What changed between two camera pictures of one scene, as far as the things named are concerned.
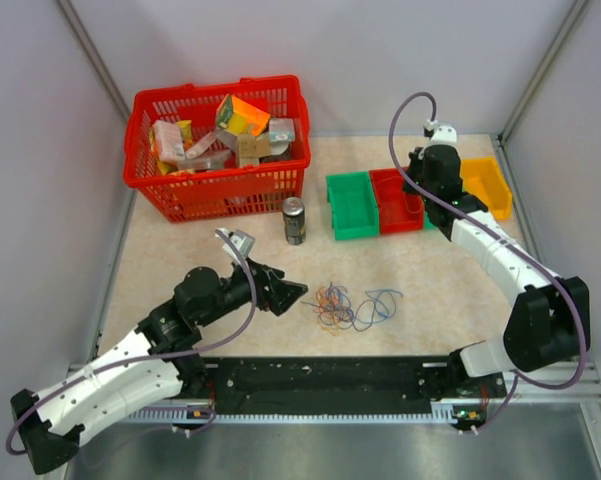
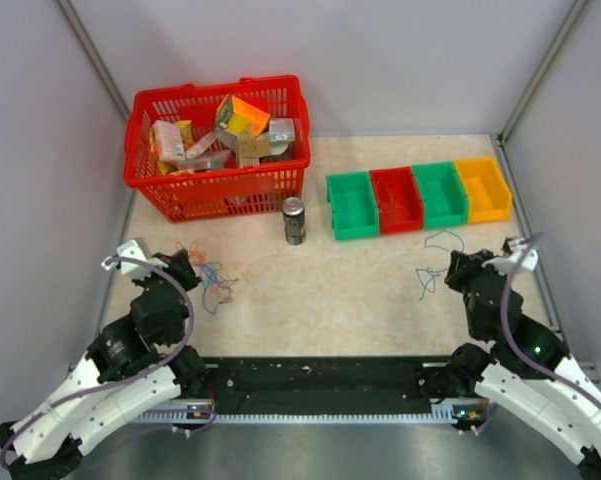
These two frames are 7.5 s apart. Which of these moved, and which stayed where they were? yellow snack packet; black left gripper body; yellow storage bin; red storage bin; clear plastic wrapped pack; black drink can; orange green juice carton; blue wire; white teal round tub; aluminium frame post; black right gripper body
Moved: black right gripper body; blue wire; black left gripper body
Stayed: orange green juice carton; black drink can; white teal round tub; yellow snack packet; yellow storage bin; aluminium frame post; red storage bin; clear plastic wrapped pack
